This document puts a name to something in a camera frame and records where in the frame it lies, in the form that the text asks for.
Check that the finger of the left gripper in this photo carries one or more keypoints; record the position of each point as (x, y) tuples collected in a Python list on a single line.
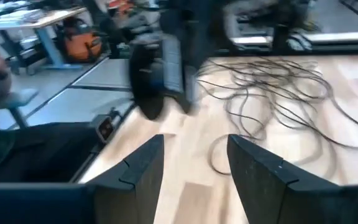
[(146, 87), (174, 65)]

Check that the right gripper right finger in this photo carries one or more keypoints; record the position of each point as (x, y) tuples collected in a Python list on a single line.
[(259, 186)]

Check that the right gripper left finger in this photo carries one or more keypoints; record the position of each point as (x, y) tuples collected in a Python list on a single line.
[(135, 186)]

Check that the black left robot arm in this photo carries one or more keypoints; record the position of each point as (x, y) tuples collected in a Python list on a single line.
[(281, 37)]

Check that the small grey box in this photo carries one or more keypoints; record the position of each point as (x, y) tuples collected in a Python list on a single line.
[(104, 127)]

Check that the orange and black bag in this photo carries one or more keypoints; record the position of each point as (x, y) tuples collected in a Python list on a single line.
[(82, 43)]

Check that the grey chair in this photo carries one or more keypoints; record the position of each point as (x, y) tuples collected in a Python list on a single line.
[(14, 98)]

